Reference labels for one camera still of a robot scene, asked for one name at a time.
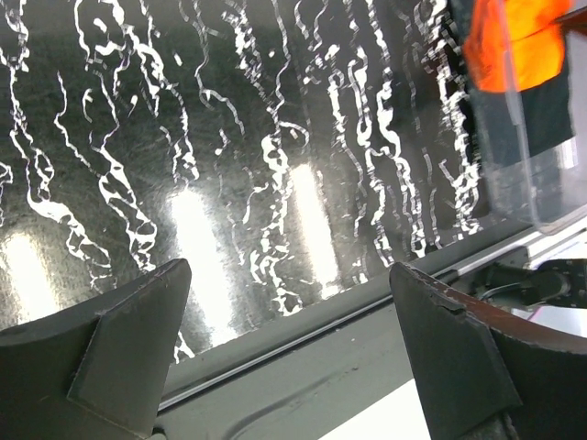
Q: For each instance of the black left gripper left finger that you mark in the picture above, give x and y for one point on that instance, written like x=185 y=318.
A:
x=96 y=370

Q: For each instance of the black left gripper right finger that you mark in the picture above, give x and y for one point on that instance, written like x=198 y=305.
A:
x=484 y=373

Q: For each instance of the orange t-shirt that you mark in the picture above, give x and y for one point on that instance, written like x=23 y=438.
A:
x=515 y=43

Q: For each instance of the black folded t-shirt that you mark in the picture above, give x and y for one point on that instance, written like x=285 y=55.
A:
x=547 y=121

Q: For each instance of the clear plastic bin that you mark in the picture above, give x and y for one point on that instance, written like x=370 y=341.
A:
x=547 y=191

